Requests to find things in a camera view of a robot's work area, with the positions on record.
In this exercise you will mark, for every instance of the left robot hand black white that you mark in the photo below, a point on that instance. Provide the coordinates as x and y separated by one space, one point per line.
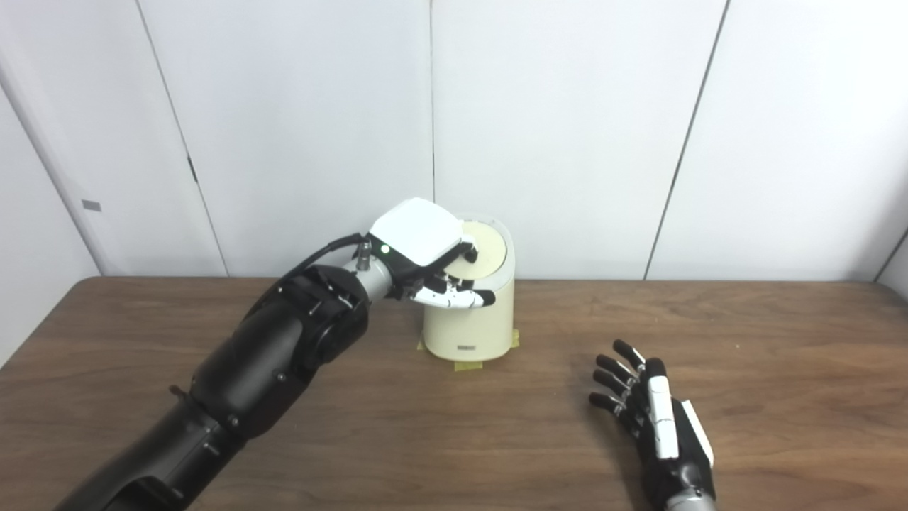
415 238

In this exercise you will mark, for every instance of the round cream bin lid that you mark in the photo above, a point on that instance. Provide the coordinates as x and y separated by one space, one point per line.
491 248

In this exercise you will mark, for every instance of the cream-colored bin body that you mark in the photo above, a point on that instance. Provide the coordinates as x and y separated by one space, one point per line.
472 330

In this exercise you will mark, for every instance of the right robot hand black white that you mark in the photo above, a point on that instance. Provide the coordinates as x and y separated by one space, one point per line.
663 433

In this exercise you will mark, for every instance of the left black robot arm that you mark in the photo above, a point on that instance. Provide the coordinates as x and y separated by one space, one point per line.
262 369

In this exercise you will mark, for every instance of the small grey wall label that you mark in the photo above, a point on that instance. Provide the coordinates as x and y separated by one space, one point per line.
91 205

